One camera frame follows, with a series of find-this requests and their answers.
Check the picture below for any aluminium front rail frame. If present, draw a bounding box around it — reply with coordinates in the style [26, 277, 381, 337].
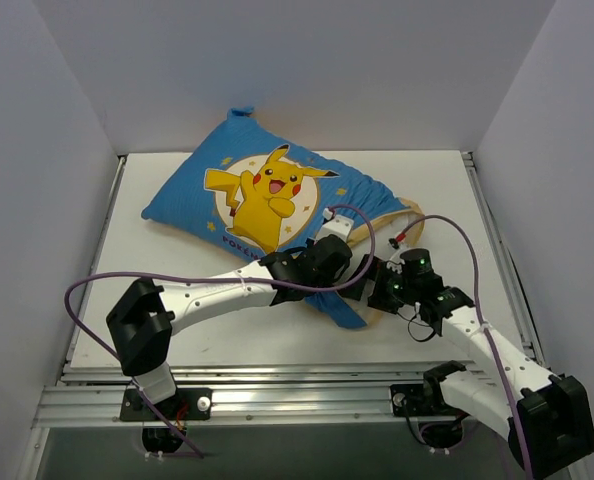
[33, 363, 428, 428]

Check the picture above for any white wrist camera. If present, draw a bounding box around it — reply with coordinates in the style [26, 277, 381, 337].
[388, 233, 410, 263]
[315, 208, 354, 243]

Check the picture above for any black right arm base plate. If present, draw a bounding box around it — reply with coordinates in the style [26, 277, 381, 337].
[389, 383, 465, 418]

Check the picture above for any blue Pikachu pillowcase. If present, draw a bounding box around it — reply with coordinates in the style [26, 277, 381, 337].
[140, 104, 426, 330]

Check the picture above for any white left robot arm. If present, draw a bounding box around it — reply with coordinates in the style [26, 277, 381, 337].
[106, 235, 352, 419]

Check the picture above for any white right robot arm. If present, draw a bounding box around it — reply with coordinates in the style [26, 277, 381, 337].
[345, 248, 594, 479]

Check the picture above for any aluminium rail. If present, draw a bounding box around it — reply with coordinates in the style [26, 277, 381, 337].
[460, 152, 547, 366]
[61, 154, 128, 371]

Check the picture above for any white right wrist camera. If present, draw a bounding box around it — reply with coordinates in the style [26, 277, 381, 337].
[388, 233, 410, 263]

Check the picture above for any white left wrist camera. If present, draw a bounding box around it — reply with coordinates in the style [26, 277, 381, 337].
[315, 208, 354, 243]

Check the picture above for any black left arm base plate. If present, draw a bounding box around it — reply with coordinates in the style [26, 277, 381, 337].
[119, 387, 213, 422]

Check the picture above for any aluminium left side rail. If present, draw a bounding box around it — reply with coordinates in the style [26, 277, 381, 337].
[61, 154, 128, 371]

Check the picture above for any aluminium right side rail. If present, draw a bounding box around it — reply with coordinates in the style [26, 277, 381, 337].
[460, 152, 547, 366]

